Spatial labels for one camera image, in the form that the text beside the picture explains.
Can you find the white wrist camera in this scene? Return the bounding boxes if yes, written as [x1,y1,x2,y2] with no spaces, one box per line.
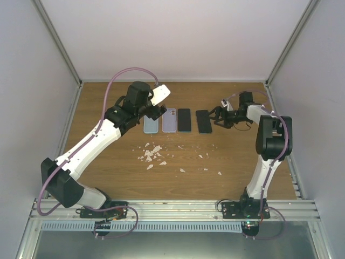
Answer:
[220,99,233,112]
[150,84,171,106]

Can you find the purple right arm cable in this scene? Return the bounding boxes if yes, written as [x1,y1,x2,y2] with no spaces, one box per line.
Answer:
[226,90,289,206]

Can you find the grey aluminium corner post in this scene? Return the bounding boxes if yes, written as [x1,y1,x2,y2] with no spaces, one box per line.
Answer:
[265,0,320,87]

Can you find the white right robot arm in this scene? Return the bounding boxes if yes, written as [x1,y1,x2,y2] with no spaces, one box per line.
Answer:
[208,91,293,219]

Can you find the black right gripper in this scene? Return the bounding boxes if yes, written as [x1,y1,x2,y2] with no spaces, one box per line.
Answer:
[206,106,249,129]

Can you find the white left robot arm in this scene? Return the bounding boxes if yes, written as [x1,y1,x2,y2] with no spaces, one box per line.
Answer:
[41,81,171,218]

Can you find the aluminium mounting rail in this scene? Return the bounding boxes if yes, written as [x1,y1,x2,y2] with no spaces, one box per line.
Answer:
[29,200,321,222]

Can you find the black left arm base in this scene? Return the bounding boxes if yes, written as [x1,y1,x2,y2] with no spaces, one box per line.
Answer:
[75,201,128,220]

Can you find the teal smartphone black screen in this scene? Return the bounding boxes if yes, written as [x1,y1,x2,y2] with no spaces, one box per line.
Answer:
[196,110,212,134]

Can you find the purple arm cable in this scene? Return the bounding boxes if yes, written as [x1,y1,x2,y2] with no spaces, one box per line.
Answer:
[37,67,160,216]
[226,90,289,206]

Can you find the grey left corner post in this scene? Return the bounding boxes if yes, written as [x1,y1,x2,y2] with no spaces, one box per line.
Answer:
[31,0,82,87]

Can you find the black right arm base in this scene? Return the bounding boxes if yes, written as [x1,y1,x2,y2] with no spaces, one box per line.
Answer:
[215,199,271,220]

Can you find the grey slotted cable duct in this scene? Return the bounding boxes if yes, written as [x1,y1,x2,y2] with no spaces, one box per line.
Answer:
[41,221,242,233]

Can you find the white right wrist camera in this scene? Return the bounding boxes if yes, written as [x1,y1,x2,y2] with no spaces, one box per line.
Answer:
[220,99,233,112]

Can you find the phone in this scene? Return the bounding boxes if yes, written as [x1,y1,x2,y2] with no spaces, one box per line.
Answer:
[143,115,159,134]
[162,108,177,133]

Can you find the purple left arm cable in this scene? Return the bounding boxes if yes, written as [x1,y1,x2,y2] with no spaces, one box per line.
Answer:
[37,67,160,216]

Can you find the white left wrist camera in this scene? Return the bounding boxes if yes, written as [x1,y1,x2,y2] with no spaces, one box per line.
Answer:
[150,84,171,106]

